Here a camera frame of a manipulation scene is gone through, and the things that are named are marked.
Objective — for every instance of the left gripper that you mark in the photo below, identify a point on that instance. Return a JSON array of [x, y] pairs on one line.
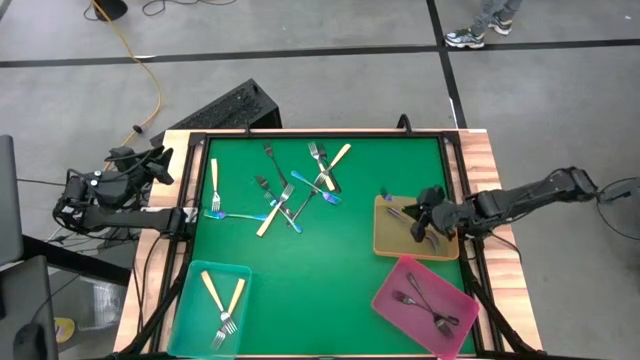
[[115, 189]]

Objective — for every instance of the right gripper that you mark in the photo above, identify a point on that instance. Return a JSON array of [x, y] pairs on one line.
[[447, 215]]

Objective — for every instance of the iridescent fork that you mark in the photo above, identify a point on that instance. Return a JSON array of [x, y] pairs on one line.
[[235, 216], [296, 226], [385, 193], [305, 181]]

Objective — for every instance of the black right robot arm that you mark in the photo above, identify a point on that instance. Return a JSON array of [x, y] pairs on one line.
[[525, 200]]

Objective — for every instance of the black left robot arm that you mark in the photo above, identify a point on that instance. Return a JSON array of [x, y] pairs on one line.
[[130, 219]]

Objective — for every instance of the orange plastic bin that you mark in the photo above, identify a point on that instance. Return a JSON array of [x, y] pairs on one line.
[[390, 242]]

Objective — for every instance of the pink plastic bin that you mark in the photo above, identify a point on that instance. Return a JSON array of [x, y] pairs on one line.
[[450, 295]]

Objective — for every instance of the black table clamp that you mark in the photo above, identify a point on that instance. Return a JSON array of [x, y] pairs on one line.
[[411, 129], [248, 131]]

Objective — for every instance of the green table mat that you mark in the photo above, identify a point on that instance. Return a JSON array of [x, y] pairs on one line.
[[310, 300]]

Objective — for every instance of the grey monitor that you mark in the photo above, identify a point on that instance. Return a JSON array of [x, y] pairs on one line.
[[10, 200]]

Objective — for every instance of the teal plastic bin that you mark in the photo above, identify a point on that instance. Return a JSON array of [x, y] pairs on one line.
[[190, 320]]

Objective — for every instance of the black round stand base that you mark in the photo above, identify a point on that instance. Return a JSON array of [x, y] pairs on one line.
[[112, 7]]

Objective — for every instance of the person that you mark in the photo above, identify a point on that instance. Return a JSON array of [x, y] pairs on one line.
[[465, 39]]

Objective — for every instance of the yellow round sticker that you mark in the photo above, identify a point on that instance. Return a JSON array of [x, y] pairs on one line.
[[65, 330]]

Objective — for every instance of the black computer mouse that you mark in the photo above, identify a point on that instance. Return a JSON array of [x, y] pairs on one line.
[[30, 342]]

